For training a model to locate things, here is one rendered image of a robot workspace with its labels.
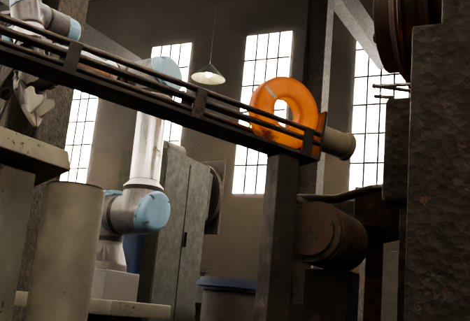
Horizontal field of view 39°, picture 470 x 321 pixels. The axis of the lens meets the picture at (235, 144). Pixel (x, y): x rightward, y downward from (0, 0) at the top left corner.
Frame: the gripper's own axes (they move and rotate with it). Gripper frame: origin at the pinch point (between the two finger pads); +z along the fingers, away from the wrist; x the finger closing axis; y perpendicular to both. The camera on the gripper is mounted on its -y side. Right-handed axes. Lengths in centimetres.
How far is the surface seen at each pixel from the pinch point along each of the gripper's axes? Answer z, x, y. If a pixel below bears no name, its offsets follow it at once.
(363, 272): 37, 105, 37
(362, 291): 43, 105, 35
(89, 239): 33.3, -4.0, 14.1
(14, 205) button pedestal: 21.3, -7.2, -1.1
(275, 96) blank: 14, 9, 55
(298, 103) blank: 16, 13, 58
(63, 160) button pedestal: 11.1, 2.1, 5.5
